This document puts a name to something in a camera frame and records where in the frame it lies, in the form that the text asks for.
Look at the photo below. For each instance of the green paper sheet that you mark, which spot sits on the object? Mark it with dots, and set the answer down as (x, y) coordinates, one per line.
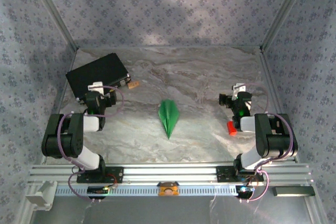
(169, 116)

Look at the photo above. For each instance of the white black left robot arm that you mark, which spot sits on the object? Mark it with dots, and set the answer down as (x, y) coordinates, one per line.
(90, 123)

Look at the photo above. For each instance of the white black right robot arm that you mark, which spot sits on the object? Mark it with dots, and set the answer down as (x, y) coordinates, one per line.
(248, 124)

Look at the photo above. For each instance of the small orange tag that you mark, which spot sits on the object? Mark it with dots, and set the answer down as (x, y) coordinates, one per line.
(134, 85)

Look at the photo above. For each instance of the red toy brick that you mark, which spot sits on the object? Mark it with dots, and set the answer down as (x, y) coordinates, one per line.
(231, 129)

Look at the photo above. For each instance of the black hard case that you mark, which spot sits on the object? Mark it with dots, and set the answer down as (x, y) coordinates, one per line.
(97, 73)

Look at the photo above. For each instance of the small circuit board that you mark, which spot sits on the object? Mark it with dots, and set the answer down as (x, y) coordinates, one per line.
(97, 190)
(244, 190)

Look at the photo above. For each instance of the aluminium side rail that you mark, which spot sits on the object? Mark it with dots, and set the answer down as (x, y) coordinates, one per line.
(61, 98)
(275, 90)

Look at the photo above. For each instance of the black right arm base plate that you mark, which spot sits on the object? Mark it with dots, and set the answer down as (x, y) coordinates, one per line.
(225, 174)

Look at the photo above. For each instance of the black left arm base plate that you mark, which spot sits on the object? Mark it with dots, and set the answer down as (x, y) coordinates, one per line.
(118, 175)

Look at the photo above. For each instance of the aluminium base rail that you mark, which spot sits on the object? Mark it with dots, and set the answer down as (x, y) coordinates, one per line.
(168, 172)

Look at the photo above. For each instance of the orange clip on rail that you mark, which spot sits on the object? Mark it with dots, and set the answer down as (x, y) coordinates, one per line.
(168, 190)

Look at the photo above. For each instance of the aluminium corner post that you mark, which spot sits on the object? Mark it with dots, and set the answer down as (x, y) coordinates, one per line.
(284, 11)

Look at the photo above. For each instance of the white plastic bracket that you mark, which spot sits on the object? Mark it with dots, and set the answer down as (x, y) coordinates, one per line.
(39, 197)

